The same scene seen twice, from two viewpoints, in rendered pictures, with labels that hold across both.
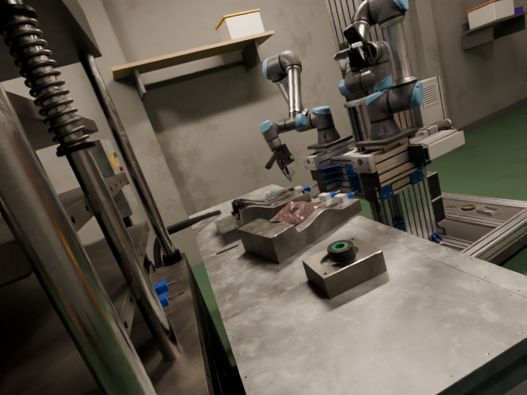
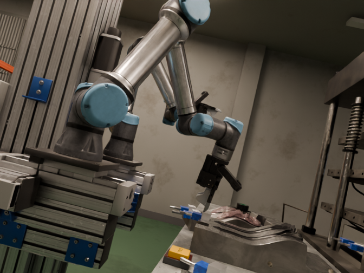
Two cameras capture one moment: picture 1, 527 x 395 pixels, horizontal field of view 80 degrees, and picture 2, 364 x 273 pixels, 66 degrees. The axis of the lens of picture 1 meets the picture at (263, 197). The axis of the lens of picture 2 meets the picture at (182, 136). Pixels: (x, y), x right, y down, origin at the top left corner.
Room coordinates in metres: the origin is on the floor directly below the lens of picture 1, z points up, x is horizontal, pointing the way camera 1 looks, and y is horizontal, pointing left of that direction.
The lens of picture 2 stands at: (2.81, 0.11, 1.12)
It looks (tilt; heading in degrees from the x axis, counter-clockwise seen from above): 4 degrees up; 203
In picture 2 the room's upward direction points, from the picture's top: 14 degrees clockwise
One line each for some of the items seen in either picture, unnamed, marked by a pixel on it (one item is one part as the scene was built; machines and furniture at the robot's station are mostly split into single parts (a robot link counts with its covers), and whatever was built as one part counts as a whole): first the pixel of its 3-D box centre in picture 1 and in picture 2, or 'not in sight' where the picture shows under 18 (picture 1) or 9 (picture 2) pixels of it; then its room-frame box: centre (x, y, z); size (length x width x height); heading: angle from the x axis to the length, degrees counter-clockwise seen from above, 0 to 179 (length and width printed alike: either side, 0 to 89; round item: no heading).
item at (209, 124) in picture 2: (279, 127); (205, 126); (1.86, -0.22, 1.24); 0.11 x 0.11 x 0.08; 53
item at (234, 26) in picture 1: (240, 30); not in sight; (3.59, -0.31, 2.21); 0.40 x 0.33 x 0.23; 110
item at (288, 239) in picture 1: (300, 219); (234, 222); (1.33, -0.13, 0.86); 0.50 x 0.26 x 0.11; 120
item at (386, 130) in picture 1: (383, 126); (119, 147); (1.63, -0.71, 1.09); 0.15 x 0.15 x 0.10
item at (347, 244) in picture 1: (341, 251); (242, 207); (0.87, -0.17, 0.89); 0.08 x 0.08 x 0.04
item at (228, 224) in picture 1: (259, 208); (260, 243); (1.66, 0.04, 0.87); 0.50 x 0.26 x 0.14; 103
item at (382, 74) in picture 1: (377, 77); (171, 115); (1.36, -0.61, 1.34); 0.11 x 0.08 x 0.11; 46
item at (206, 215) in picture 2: (307, 188); (194, 215); (1.66, -0.24, 0.89); 0.13 x 0.05 x 0.05; 103
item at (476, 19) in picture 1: (490, 12); not in sight; (5.00, -4.13, 1.69); 0.49 x 0.41 x 0.28; 110
